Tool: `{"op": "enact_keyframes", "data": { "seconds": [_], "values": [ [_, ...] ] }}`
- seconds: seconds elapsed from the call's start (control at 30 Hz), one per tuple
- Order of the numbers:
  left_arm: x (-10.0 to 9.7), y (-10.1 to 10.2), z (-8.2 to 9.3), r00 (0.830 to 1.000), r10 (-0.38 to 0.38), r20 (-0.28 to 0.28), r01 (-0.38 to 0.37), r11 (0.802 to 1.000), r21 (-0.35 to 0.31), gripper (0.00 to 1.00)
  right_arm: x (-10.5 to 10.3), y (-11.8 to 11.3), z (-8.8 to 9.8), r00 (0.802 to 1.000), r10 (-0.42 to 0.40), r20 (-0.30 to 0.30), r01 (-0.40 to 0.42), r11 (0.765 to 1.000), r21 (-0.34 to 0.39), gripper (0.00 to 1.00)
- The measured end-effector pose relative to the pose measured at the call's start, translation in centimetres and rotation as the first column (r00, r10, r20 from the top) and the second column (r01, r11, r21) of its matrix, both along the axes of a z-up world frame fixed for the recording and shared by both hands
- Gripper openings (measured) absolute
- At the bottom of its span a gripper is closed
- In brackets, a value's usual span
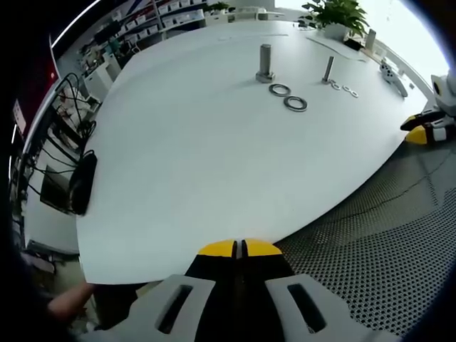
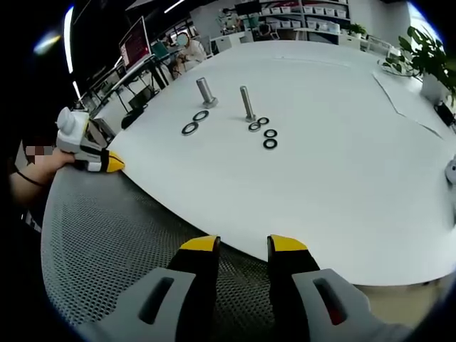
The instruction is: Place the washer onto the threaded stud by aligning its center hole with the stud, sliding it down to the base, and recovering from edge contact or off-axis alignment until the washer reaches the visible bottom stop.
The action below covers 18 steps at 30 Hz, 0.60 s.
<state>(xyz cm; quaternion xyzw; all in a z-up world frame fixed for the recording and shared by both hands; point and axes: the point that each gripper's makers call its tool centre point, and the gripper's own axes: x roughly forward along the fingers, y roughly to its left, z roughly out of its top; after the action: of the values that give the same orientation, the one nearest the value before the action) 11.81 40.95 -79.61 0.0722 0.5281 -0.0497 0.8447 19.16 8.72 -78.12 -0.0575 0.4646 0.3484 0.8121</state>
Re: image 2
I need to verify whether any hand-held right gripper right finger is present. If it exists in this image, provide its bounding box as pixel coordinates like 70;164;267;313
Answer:
266;234;411;342

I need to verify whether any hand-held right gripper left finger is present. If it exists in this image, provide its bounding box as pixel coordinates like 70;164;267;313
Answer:
76;234;221;342

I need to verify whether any thick threaded stud bolt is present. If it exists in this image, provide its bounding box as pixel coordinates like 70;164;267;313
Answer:
195;77;219;109

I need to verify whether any thin threaded stud bolt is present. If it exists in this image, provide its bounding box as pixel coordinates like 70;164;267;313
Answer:
239;85;258;123

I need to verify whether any person's left hand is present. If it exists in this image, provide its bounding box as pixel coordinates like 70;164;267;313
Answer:
33;146;78;181

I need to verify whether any black office chair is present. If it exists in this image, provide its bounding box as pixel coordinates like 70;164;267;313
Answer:
120;106;147;130

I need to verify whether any black wristband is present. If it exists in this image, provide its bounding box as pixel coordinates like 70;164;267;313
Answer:
14;170;46;188

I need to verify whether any grey mesh chair back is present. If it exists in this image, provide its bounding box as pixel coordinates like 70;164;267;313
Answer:
40;165;274;331

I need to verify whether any black-framed side desk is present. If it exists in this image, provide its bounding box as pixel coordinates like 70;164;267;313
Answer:
83;53;170;111

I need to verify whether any computer monitor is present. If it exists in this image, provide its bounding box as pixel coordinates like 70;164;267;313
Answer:
118;15;152;72

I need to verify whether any grey round device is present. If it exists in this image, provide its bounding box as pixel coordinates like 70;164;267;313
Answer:
444;154;456;185

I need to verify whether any white plant pot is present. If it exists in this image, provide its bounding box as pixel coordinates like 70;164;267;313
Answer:
420;73;450;105

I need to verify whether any shelf of white storage boxes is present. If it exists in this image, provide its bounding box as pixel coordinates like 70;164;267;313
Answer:
259;0;352;35

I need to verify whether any small green plant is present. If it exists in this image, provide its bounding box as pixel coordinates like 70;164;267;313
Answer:
346;22;368;39

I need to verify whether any large green potted plant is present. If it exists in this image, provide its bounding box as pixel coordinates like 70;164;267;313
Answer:
382;25;456;108

